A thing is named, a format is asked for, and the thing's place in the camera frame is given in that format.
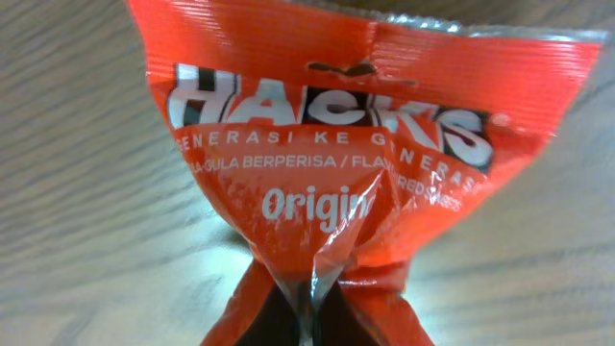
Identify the red Hacks candy bag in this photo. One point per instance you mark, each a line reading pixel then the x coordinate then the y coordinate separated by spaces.
pixel 338 142

